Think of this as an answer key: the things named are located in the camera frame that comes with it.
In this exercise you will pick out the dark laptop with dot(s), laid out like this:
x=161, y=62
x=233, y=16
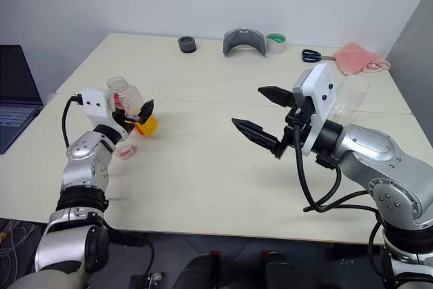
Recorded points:
x=17, y=82

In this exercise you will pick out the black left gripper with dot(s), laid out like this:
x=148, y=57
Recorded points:
x=126, y=123

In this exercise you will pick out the bottle with orange liquid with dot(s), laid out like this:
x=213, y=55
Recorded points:
x=147, y=128

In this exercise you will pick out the pink towel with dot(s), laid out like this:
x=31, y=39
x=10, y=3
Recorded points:
x=355, y=59

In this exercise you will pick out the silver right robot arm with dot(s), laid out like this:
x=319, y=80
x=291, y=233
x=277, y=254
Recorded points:
x=379, y=157

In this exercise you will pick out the grey curved visor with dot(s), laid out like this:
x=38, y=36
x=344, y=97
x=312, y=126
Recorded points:
x=230, y=45

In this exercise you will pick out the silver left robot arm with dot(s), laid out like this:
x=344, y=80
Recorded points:
x=81, y=167

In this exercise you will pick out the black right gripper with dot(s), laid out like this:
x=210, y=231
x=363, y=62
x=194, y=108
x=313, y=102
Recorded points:
x=299, y=119

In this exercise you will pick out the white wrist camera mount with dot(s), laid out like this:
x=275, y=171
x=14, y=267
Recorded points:
x=96, y=106
x=319, y=106

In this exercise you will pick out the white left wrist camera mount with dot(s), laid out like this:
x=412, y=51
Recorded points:
x=96, y=106

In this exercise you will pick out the tape roll with green core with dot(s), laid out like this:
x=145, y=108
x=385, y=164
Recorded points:
x=277, y=45

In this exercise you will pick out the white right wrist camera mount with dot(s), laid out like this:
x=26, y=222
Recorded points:
x=319, y=106

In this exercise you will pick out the clear plastic cup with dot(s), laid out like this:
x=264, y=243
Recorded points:
x=357, y=94

